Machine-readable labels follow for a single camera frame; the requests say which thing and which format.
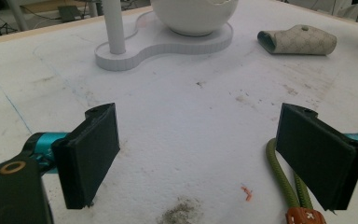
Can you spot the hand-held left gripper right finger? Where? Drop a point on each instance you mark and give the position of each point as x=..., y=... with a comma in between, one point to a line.
x=317, y=152

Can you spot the white stand with pole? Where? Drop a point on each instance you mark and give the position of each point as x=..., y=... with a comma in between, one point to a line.
x=155, y=40

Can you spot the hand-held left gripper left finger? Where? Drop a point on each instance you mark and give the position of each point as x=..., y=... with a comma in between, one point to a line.
x=87, y=155

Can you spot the white metal stand leg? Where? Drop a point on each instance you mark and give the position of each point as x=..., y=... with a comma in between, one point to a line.
x=18, y=14

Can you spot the beige patterned pouch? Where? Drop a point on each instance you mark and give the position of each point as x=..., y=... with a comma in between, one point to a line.
x=298, y=40

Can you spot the white round bowl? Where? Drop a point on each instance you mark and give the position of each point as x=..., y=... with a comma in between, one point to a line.
x=194, y=14

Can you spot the small orange scrap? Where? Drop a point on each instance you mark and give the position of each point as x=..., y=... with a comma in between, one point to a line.
x=247, y=193

